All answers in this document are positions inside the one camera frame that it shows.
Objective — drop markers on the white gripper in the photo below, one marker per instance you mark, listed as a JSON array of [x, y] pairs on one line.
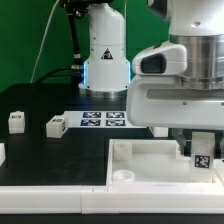
[[160, 101]]

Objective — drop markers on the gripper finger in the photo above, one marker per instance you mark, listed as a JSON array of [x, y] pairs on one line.
[[219, 145]]

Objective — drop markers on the white square tabletop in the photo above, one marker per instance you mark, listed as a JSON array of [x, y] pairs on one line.
[[156, 161]]

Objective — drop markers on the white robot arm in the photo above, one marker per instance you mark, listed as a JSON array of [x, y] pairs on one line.
[[198, 25]]

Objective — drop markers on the white sheet with AprilTags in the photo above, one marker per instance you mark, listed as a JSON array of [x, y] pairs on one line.
[[97, 119]]

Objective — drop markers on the white U-shaped obstacle fence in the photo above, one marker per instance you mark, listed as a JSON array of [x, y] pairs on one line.
[[118, 198]]

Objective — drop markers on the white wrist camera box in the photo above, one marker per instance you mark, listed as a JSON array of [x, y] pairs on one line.
[[164, 59]]

